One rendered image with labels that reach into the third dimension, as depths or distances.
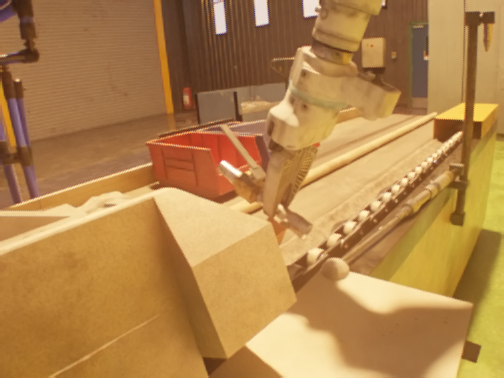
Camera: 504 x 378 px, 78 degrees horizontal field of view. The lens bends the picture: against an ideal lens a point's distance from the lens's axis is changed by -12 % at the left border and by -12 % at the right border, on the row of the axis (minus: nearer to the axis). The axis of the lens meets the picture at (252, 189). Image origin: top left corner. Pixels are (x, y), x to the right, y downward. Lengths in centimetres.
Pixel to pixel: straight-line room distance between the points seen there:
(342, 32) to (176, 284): 30
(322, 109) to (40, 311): 34
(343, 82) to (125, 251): 28
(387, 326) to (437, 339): 6
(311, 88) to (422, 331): 30
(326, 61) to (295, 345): 32
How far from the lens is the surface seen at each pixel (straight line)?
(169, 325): 29
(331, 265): 51
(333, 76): 41
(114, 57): 1180
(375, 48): 971
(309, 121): 42
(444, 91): 574
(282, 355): 40
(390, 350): 41
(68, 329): 25
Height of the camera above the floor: 108
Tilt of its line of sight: 19 degrees down
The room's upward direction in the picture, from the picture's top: 5 degrees counter-clockwise
